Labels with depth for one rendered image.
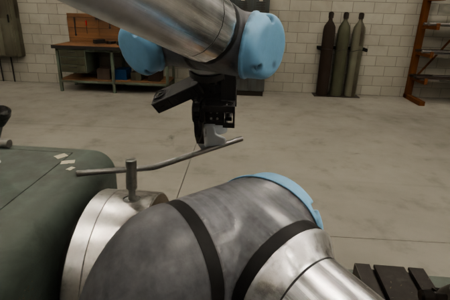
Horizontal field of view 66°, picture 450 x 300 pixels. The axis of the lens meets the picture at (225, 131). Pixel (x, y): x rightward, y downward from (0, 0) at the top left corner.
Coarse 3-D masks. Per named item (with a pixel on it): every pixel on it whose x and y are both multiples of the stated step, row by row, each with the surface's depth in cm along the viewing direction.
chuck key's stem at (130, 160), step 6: (126, 162) 67; (132, 162) 67; (126, 168) 67; (132, 168) 67; (126, 174) 68; (132, 174) 67; (126, 180) 68; (132, 180) 68; (126, 186) 69; (132, 186) 68; (132, 192) 69; (132, 198) 69
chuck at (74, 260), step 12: (108, 192) 72; (96, 204) 68; (84, 216) 65; (96, 216) 65; (84, 228) 63; (72, 240) 62; (84, 240) 62; (72, 252) 61; (84, 252) 61; (72, 264) 60; (72, 276) 59; (60, 288) 59; (72, 288) 59
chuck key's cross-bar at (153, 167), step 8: (240, 136) 74; (224, 144) 73; (232, 144) 74; (192, 152) 71; (200, 152) 72; (208, 152) 72; (168, 160) 70; (176, 160) 70; (104, 168) 66; (112, 168) 67; (120, 168) 67; (144, 168) 68; (152, 168) 69; (80, 176) 65
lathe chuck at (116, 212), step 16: (128, 192) 73; (144, 192) 74; (160, 192) 76; (112, 208) 67; (128, 208) 67; (144, 208) 67; (96, 224) 64; (112, 224) 64; (96, 240) 62; (96, 256) 60; (80, 288) 59
